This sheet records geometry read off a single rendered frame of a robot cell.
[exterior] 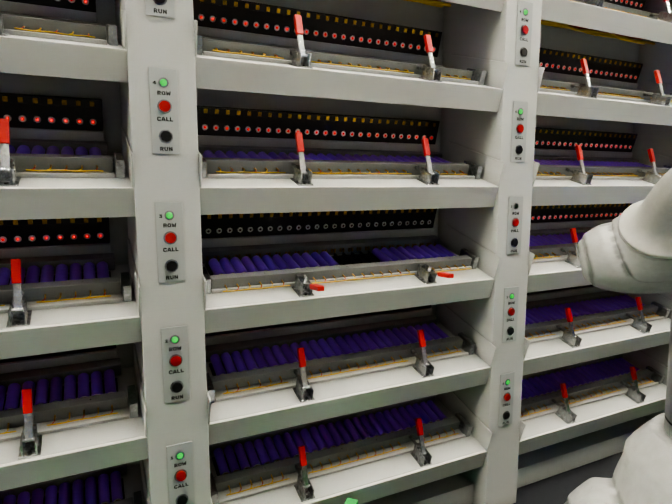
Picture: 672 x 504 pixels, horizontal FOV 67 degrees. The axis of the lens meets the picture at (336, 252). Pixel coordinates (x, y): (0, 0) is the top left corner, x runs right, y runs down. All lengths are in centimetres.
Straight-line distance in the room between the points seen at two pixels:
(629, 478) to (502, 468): 82
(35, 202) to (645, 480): 76
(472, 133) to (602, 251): 47
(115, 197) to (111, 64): 19
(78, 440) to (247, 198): 45
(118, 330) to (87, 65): 38
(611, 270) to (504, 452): 60
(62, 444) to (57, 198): 37
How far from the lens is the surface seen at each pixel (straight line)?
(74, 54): 82
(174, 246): 81
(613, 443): 166
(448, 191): 102
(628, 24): 144
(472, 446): 125
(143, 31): 83
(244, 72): 86
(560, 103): 124
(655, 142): 174
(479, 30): 120
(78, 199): 81
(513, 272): 116
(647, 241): 79
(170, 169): 81
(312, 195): 88
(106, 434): 91
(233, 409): 93
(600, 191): 134
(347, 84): 92
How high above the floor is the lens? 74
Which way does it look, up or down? 8 degrees down
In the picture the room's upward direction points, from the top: straight up
